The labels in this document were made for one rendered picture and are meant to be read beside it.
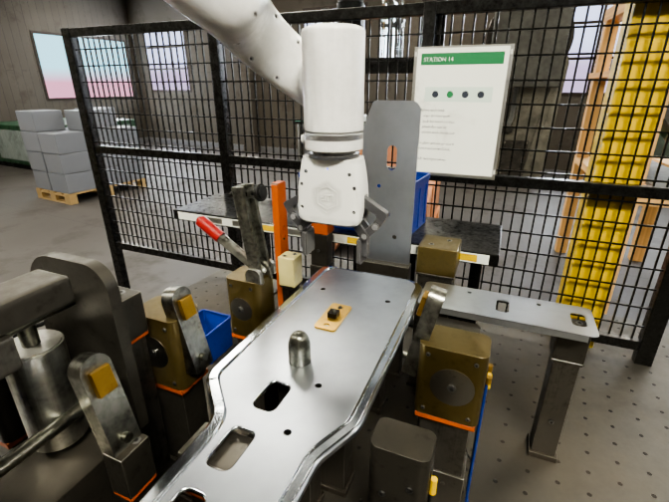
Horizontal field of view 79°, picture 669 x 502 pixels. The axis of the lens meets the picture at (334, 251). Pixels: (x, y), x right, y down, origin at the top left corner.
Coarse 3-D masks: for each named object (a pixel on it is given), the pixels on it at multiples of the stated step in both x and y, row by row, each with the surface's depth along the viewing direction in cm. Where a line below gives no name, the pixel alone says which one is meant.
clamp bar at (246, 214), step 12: (240, 192) 65; (252, 192) 66; (264, 192) 66; (240, 204) 66; (252, 204) 69; (240, 216) 67; (252, 216) 69; (240, 228) 68; (252, 228) 68; (252, 240) 68; (264, 240) 71; (252, 252) 69; (264, 252) 71; (252, 264) 70; (264, 264) 72
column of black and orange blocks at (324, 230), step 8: (312, 224) 98; (320, 224) 97; (320, 232) 97; (328, 232) 97; (320, 240) 98; (328, 240) 98; (320, 248) 99; (328, 248) 99; (312, 256) 101; (320, 256) 100; (328, 256) 100; (312, 264) 102; (320, 264) 101; (328, 264) 101; (312, 272) 102
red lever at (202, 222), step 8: (200, 216) 73; (200, 224) 72; (208, 224) 72; (208, 232) 72; (216, 232) 72; (224, 232) 73; (216, 240) 72; (224, 240) 72; (232, 240) 73; (232, 248) 71; (240, 248) 72; (240, 256) 71; (264, 272) 71
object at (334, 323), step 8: (336, 304) 73; (328, 312) 68; (336, 312) 68; (344, 312) 70; (320, 320) 68; (328, 320) 68; (336, 320) 68; (320, 328) 66; (328, 328) 66; (336, 328) 66
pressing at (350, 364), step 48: (336, 288) 79; (384, 288) 79; (288, 336) 64; (336, 336) 64; (384, 336) 64; (240, 384) 54; (288, 384) 54; (336, 384) 54; (336, 432) 47; (192, 480) 41; (240, 480) 41; (288, 480) 41
